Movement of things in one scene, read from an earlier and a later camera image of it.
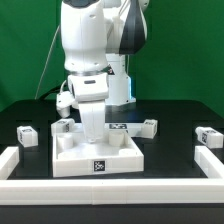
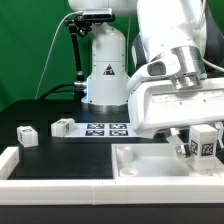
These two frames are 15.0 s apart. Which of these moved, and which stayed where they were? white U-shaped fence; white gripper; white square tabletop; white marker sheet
Moved: white square tabletop; white gripper
Stayed: white marker sheet; white U-shaped fence
